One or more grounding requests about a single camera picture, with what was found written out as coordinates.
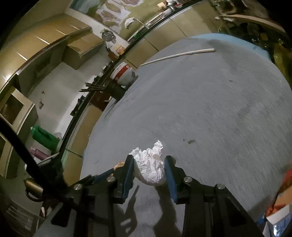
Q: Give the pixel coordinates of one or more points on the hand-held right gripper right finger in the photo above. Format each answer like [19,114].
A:
[170,179]

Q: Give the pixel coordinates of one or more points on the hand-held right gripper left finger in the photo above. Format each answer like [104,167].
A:
[127,176]

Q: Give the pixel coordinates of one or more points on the white tissue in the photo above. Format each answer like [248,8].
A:
[148,166]

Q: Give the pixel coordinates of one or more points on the grey table cover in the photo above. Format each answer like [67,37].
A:
[205,102]

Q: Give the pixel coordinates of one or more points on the green plastic jug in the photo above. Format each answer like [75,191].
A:
[45,137]

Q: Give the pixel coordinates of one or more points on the pink bottle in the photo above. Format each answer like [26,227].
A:
[38,153]

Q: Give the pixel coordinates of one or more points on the white bucket with red label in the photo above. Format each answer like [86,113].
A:
[122,74]

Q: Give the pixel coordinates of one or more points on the orange plastic wrapper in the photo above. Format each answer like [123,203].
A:
[285,184]

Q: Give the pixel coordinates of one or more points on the white and blue box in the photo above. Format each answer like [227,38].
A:
[278,221]

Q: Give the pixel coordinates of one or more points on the long white stick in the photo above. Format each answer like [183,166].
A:
[178,54]

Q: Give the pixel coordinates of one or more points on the glass door cabinet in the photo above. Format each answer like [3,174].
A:
[16,114]

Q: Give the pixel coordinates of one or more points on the hanging metal utensil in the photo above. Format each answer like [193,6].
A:
[108,36]

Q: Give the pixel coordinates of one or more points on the metal faucet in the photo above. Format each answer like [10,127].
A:
[139,21]

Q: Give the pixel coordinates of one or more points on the blue cloth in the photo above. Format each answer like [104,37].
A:
[251,45]

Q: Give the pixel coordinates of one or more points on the wooden plank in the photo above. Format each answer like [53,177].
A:
[255,20]

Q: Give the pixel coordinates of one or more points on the small tan wall cabinet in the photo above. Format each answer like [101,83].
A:
[82,51]

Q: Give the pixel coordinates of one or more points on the torn wall poster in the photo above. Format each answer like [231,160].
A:
[109,13]

